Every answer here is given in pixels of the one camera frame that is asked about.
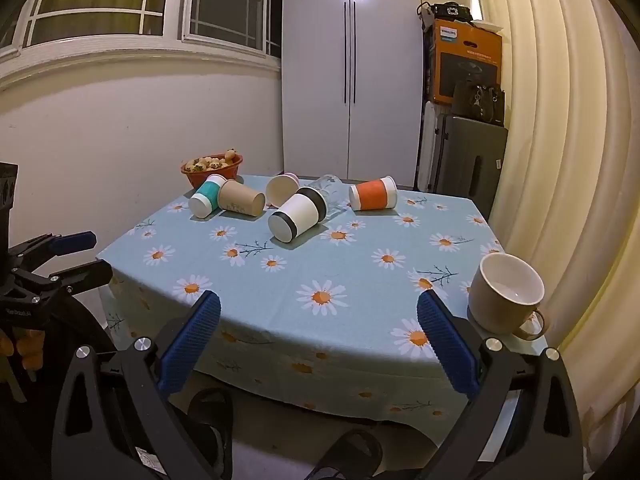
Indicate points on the clear glass cup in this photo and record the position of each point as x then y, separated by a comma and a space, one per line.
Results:
334, 195

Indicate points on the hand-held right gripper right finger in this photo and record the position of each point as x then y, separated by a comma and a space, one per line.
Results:
447, 350

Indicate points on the grey suitcase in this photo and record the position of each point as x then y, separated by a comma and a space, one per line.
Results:
467, 165

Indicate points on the red bowl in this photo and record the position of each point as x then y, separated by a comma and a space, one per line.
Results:
197, 177

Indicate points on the white ribbed suitcase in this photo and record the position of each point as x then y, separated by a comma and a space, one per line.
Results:
429, 150

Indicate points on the pile of small toy figures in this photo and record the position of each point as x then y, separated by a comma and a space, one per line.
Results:
212, 163

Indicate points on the black handbag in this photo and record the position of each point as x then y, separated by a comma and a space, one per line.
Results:
477, 102

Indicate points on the brown paper cup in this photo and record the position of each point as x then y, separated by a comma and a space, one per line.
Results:
240, 197

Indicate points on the blue daisy print tablecloth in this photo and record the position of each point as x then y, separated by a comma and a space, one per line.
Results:
300, 260

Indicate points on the white and black paper cup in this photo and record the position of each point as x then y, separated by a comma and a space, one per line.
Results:
300, 212

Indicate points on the beige ceramic mug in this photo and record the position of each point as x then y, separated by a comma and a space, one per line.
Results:
492, 307

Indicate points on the white paper sheet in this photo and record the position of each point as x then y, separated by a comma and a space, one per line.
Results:
487, 25

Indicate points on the orange and white paper cup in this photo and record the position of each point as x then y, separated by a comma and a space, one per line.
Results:
372, 194

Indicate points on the teal and white paper cup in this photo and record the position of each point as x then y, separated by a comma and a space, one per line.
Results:
207, 195

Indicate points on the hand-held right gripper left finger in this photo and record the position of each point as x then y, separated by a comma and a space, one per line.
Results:
192, 345

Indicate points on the black slipper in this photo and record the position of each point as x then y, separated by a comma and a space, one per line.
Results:
212, 425
350, 455

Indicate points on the pink paper cup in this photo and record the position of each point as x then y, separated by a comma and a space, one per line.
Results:
280, 190

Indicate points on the white framed window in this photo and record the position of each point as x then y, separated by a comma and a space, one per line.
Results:
175, 0

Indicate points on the person's left hand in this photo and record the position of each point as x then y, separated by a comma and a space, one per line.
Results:
31, 342

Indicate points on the cream curtain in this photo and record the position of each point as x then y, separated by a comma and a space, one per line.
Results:
560, 160

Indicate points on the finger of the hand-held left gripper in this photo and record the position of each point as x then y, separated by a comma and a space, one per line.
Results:
75, 241
85, 277

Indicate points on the white wardrobe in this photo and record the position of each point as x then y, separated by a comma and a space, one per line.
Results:
385, 70

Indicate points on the orange cardboard box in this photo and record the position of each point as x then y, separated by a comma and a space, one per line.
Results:
467, 52

